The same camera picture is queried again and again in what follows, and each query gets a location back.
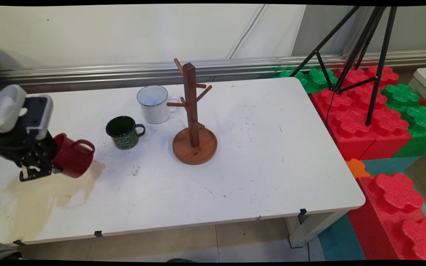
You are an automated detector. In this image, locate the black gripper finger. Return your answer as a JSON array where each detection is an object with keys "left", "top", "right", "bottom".
[
  {"left": 19, "top": 163, "right": 64, "bottom": 182},
  {"left": 45, "top": 141, "right": 59, "bottom": 164}
]

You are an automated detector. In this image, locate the green foam building block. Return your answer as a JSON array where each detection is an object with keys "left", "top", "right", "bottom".
[
  {"left": 274, "top": 69, "right": 338, "bottom": 95},
  {"left": 381, "top": 84, "right": 426, "bottom": 158}
]

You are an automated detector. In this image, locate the red foam building block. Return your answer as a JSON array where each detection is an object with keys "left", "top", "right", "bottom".
[
  {"left": 310, "top": 87, "right": 414, "bottom": 161},
  {"left": 333, "top": 66, "right": 399, "bottom": 91}
]

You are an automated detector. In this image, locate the thin black tripod cable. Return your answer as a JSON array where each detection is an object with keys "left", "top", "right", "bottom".
[{"left": 326, "top": 89, "right": 335, "bottom": 128}]

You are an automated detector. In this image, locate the white enamel mug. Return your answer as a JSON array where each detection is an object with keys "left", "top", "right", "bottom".
[{"left": 136, "top": 85, "right": 181, "bottom": 125}]

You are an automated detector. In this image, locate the white table leg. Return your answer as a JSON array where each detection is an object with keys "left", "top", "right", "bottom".
[{"left": 285, "top": 209, "right": 351, "bottom": 249}]

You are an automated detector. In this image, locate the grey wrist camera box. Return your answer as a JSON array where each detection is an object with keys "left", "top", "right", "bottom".
[{"left": 21, "top": 94, "right": 54, "bottom": 141}]

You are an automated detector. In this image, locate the orange foam piece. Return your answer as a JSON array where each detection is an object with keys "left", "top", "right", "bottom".
[{"left": 345, "top": 159, "right": 372, "bottom": 180}]

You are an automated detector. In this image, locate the brown wooden mug tree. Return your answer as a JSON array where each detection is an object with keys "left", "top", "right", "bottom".
[{"left": 167, "top": 58, "right": 218, "bottom": 166}]

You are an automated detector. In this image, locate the dark green enamel mug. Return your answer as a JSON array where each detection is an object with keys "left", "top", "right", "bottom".
[{"left": 106, "top": 116, "right": 146, "bottom": 150}]

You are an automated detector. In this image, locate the red enamel mug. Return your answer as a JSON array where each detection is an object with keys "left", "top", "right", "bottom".
[{"left": 52, "top": 133, "right": 96, "bottom": 179}]

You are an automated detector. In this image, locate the black tripod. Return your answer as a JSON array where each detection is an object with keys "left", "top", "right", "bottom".
[{"left": 290, "top": 6, "right": 398, "bottom": 127}]

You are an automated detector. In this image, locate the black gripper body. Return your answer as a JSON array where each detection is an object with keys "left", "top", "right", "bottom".
[{"left": 0, "top": 129, "right": 47, "bottom": 167}]

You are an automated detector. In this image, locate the aluminium wall rail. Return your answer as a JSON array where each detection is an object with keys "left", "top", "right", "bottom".
[{"left": 0, "top": 50, "right": 426, "bottom": 93}]

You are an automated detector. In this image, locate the dark grey bundle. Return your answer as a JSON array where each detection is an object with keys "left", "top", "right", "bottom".
[{"left": 0, "top": 243, "right": 22, "bottom": 261}]

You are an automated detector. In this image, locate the teal foam block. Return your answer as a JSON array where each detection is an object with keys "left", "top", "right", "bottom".
[
  {"left": 361, "top": 156, "right": 420, "bottom": 176},
  {"left": 318, "top": 214, "right": 366, "bottom": 261}
]

